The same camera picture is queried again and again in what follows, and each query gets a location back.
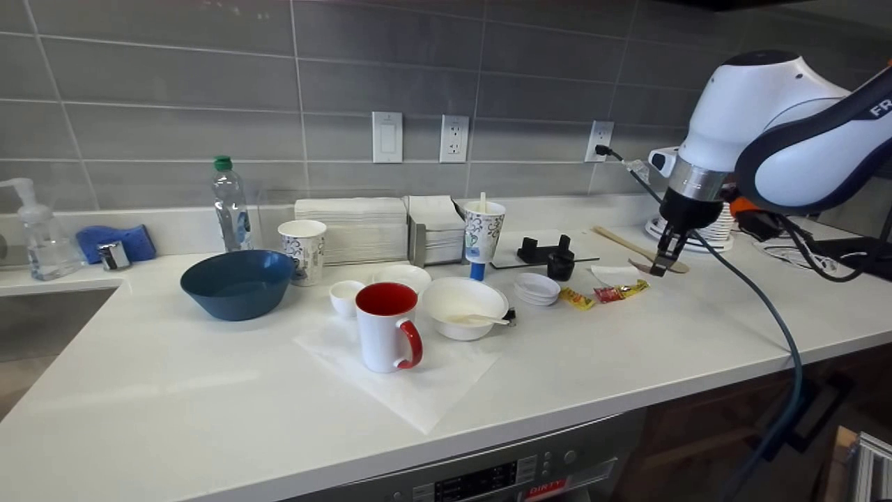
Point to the shallow white bowl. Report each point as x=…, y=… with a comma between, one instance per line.
x=402, y=275

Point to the white plastic spoon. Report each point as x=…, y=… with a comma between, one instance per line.
x=481, y=319

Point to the white light switch plate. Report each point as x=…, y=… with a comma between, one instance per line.
x=387, y=137

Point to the clear water bottle green cap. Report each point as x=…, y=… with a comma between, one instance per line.
x=231, y=209

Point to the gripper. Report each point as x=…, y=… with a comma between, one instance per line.
x=686, y=210

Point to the black stand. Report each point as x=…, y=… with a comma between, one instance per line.
x=536, y=249

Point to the metal napkin holder with napkins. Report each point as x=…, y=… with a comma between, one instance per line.
x=435, y=233

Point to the white wall socket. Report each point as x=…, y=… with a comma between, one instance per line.
x=454, y=139
x=600, y=136

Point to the dishwasher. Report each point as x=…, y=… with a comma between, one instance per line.
x=502, y=467

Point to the blue sponge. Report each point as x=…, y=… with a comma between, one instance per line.
x=132, y=240

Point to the small black cup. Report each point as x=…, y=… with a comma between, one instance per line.
x=560, y=266

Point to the dark blue bowl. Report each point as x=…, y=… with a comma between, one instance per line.
x=233, y=286

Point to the flat black tray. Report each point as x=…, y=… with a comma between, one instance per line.
x=585, y=260

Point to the white mug red inside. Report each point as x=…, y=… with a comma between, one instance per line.
x=382, y=335

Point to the wooden spoon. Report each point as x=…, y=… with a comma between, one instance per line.
x=627, y=244

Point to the sink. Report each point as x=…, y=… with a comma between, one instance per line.
x=49, y=321

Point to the small white cup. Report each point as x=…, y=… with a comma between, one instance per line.
x=344, y=296

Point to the stack of small white dishes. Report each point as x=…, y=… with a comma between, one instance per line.
x=536, y=287

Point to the stack of white plates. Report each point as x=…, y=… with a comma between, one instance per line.
x=718, y=237

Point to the patterned paper cup with stick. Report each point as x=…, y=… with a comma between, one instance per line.
x=483, y=233

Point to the white paper napkin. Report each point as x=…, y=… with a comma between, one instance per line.
x=425, y=383

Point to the clear soap pump dispenser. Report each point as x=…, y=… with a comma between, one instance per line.
x=43, y=244

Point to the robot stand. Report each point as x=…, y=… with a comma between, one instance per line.
x=871, y=467

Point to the stack of white napkins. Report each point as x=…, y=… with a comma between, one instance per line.
x=352, y=226

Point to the small blue cap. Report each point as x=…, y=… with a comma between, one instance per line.
x=477, y=271

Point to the white packet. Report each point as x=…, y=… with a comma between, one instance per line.
x=613, y=274

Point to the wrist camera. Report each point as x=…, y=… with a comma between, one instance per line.
x=759, y=224

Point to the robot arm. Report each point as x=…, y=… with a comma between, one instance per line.
x=752, y=104

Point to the red and yellow sauce packet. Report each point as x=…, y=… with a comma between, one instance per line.
x=620, y=291

